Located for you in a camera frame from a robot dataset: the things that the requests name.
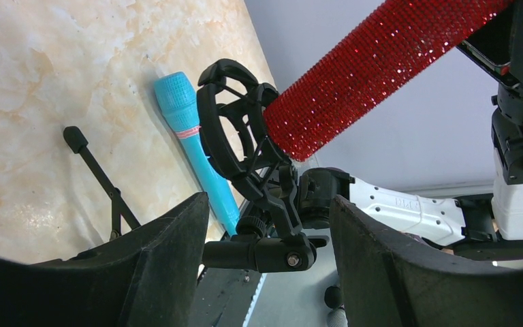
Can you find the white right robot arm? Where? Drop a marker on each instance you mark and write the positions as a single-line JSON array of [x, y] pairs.
[[414, 116]]

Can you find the shock mount tripod mic stand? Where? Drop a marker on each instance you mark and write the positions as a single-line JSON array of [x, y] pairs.
[[230, 103]]

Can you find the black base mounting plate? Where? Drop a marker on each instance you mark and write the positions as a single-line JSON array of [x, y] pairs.
[[225, 297]]

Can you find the cyan toy microphone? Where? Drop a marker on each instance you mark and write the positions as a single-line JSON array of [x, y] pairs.
[[194, 140]]

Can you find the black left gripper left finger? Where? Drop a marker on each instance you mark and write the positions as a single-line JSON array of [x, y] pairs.
[[146, 277]]

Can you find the red glitter microphone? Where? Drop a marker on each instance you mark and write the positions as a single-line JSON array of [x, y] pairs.
[[396, 42]]

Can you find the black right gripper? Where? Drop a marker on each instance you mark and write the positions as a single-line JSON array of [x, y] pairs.
[[497, 47]]

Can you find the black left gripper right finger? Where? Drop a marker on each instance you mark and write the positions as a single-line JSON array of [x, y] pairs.
[[389, 279]]

